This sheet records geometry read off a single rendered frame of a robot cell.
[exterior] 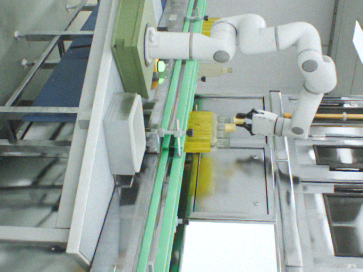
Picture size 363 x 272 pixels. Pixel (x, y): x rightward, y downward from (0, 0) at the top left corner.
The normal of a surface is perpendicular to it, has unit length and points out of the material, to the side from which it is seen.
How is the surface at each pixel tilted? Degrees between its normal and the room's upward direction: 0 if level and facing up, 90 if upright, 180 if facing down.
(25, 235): 90
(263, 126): 106
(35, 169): 90
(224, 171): 90
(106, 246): 90
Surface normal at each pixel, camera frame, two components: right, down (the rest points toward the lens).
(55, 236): -0.08, -0.48
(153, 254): -0.04, -0.80
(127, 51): -0.07, 0.88
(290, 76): -0.10, 0.59
